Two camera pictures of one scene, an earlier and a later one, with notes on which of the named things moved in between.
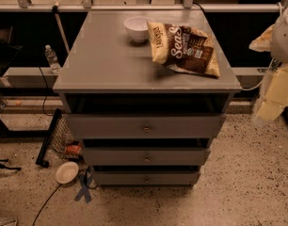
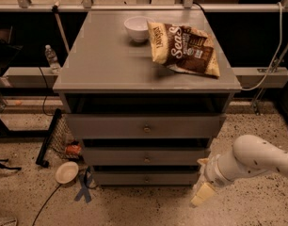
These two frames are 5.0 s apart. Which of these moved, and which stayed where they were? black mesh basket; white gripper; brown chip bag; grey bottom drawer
Moved: white gripper
Stayed: black mesh basket; brown chip bag; grey bottom drawer
